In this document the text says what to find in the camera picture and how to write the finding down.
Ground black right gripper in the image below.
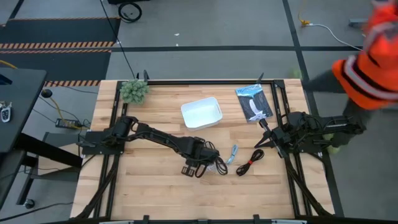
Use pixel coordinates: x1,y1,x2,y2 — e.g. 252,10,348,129
254,118,292,159

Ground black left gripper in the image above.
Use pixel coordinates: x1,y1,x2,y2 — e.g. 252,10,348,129
181,136,220,177

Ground plain black USB-C cable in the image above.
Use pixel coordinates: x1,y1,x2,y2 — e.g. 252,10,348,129
195,156,229,179

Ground black cable with red tie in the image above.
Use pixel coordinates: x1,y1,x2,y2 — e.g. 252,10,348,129
235,148,266,177

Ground light blue USB-C cable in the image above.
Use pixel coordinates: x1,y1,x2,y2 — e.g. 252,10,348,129
226,144,239,165

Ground white plastic bin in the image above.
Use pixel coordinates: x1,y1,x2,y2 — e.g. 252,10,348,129
180,96,224,132

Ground person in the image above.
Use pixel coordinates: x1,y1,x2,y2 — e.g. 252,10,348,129
303,0,398,155

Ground green fuzzy plant ball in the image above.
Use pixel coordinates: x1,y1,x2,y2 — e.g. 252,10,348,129
119,78,150,105

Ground orange reflective safety vest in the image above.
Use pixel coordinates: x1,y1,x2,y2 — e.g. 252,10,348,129
331,0,398,111

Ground black power adapter box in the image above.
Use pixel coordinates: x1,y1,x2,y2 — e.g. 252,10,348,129
55,118,83,130

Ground grey metal furniture leg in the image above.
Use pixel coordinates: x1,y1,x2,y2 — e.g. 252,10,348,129
348,17,369,29

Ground black mat with hazard stripes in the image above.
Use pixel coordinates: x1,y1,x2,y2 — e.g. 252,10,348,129
0,49,112,88
0,17,121,50

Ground black desk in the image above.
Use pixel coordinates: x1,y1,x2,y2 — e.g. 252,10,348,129
0,67,83,211

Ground white key fob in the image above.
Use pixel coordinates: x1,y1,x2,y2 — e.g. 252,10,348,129
0,101,13,123

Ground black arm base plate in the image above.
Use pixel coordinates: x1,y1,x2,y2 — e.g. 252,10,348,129
290,144,326,155
81,130,127,156

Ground black metal table frame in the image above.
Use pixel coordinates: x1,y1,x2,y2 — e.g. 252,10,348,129
74,79,335,220

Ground yellow extension cord plug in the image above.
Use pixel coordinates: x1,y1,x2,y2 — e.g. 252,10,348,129
297,0,312,27

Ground white floor cable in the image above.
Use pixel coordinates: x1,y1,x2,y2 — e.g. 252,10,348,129
308,22,364,52

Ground long thin black cable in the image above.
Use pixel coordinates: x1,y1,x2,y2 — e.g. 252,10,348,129
99,0,137,79

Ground yellow floor cable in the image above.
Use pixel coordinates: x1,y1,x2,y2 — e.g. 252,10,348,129
49,95,82,129

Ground black coiled floor cable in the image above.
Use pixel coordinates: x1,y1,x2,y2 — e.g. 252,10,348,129
118,1,143,24

